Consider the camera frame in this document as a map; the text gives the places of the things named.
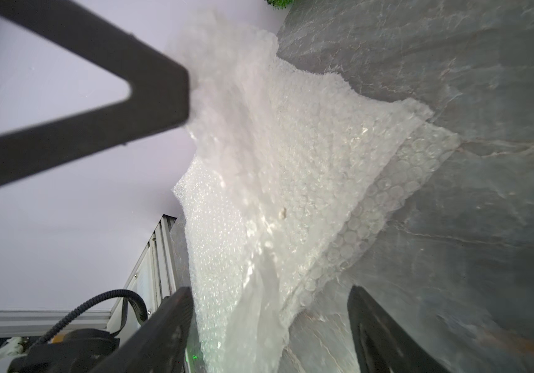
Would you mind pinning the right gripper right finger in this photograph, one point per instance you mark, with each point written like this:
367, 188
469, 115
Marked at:
381, 344

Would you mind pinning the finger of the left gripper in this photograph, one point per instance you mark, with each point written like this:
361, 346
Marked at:
159, 100

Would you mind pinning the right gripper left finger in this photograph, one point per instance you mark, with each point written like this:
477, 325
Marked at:
159, 345

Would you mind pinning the bubble wrap sheet stack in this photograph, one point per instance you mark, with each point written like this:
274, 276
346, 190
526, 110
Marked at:
318, 326

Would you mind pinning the green artificial grass mat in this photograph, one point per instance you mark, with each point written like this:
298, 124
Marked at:
280, 4

